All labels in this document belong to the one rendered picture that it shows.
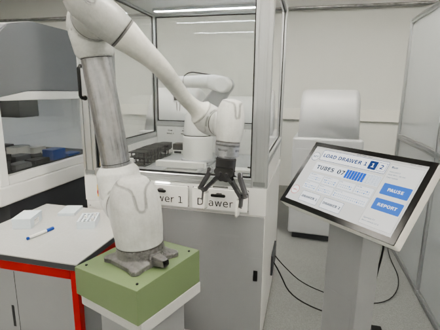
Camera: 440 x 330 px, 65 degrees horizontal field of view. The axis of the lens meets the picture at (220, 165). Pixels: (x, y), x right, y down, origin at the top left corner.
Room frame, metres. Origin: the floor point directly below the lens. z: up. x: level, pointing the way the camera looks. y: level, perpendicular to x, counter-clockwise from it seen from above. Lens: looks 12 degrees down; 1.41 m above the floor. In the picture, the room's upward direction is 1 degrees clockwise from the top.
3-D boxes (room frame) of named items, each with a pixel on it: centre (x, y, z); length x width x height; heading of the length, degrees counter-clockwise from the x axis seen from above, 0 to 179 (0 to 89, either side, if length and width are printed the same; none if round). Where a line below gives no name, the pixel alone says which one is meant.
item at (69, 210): (1.78, 0.81, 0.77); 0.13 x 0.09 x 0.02; 2
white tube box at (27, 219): (1.59, 0.94, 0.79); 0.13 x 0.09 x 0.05; 4
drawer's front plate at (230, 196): (1.68, 0.00, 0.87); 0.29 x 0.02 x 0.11; 76
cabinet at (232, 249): (2.21, 0.15, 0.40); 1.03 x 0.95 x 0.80; 76
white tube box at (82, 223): (1.61, 0.65, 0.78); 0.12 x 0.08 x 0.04; 8
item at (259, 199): (2.21, 0.15, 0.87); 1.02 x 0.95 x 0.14; 76
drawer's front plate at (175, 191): (1.75, 0.31, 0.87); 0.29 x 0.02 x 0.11; 76
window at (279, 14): (2.10, -0.32, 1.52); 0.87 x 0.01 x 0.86; 166
